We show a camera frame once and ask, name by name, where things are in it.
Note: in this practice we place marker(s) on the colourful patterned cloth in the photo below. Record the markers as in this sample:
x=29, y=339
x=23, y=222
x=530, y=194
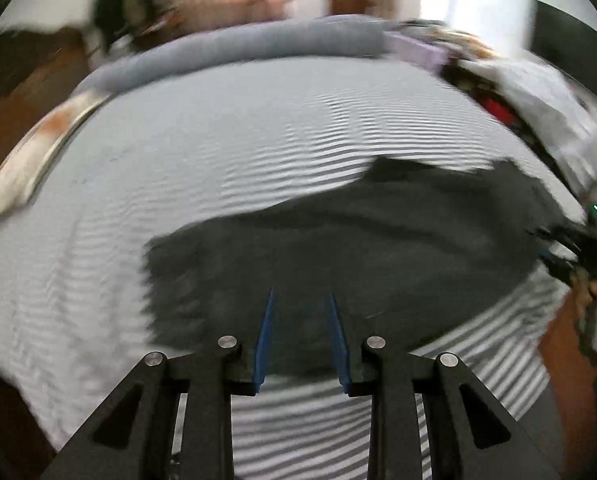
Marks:
x=453, y=37

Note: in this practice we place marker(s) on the grey white striped bed sheet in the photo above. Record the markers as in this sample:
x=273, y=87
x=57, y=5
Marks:
x=178, y=160

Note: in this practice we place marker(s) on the black screen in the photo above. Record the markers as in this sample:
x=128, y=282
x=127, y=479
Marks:
x=573, y=35

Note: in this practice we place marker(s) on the light purple cloth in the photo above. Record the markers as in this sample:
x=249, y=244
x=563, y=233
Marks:
x=418, y=50

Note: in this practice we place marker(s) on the dark grey denim pants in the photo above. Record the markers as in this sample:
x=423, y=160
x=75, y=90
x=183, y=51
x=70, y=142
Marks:
x=353, y=240

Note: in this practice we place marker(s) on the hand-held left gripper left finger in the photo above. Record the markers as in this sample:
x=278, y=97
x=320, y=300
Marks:
x=264, y=340

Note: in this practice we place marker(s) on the dark hanging clothes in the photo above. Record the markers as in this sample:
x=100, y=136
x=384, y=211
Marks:
x=118, y=5

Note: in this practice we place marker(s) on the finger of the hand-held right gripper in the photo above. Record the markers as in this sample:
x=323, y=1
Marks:
x=560, y=255

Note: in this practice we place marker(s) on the red cloth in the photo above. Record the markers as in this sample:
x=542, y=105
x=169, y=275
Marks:
x=498, y=110

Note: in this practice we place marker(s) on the grey rolled blanket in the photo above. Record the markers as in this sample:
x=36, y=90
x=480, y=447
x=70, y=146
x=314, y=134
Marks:
x=253, y=45

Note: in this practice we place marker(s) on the wooden bed frame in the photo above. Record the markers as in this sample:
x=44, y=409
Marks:
x=570, y=360

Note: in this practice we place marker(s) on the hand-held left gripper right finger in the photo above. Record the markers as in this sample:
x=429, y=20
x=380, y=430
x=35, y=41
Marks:
x=339, y=345

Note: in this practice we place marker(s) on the floral printed cloth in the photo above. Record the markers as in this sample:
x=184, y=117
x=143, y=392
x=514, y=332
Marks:
x=23, y=160

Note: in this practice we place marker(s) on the white dotted pillow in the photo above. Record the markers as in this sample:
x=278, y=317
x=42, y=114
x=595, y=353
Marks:
x=538, y=95

